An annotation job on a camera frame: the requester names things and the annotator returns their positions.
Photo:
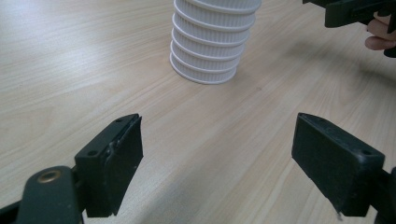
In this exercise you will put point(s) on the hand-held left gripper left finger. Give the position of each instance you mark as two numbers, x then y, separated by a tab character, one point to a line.
112	161

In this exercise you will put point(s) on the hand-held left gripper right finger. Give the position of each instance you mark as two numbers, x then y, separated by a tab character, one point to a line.
336	165

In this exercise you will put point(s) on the stack of white paper cups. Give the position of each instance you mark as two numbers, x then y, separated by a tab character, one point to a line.
208	46

